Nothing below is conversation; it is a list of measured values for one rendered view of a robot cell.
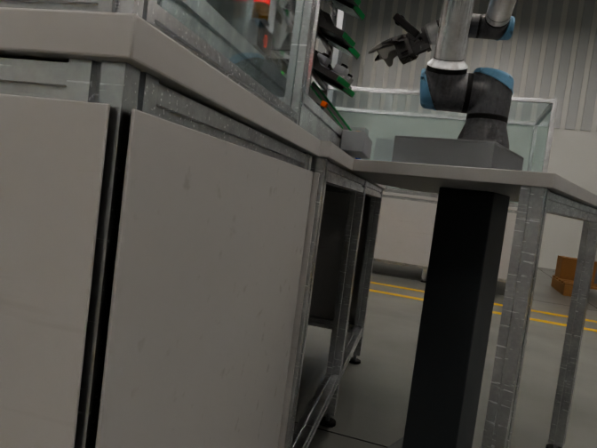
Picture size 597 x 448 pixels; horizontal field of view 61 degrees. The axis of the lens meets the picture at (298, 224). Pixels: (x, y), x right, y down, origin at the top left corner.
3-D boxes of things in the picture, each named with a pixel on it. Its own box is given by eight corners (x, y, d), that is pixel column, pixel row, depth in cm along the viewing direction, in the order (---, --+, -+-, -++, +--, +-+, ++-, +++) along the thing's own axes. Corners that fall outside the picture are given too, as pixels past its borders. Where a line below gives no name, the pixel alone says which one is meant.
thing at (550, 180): (609, 212, 170) (610, 203, 170) (553, 188, 98) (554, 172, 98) (415, 191, 212) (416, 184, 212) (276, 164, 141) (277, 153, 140)
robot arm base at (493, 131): (515, 156, 152) (521, 123, 152) (497, 148, 141) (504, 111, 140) (466, 152, 162) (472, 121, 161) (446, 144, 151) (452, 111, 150)
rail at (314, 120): (353, 172, 185) (357, 141, 185) (293, 139, 99) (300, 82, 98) (338, 170, 187) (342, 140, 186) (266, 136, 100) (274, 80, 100)
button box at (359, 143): (370, 159, 169) (372, 140, 169) (362, 152, 149) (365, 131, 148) (349, 156, 171) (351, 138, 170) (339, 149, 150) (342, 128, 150)
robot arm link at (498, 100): (512, 116, 144) (521, 68, 143) (463, 110, 147) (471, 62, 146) (505, 123, 155) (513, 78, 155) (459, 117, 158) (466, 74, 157)
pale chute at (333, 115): (345, 140, 202) (354, 133, 200) (334, 135, 190) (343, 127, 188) (306, 88, 209) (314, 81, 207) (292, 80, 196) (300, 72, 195)
